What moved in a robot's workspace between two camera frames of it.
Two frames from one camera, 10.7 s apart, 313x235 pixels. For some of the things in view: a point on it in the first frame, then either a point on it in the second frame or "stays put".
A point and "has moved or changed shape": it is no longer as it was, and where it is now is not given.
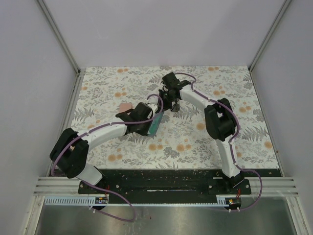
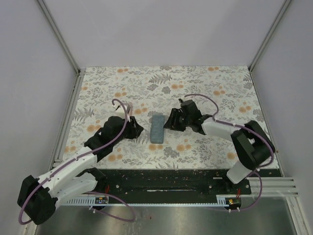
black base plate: [167, 183] stays put
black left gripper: [144, 132] → [135, 129]
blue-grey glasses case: [155, 125] has moved or changed shape
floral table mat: [182, 140] stays put
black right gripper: [161, 105] → [174, 114]
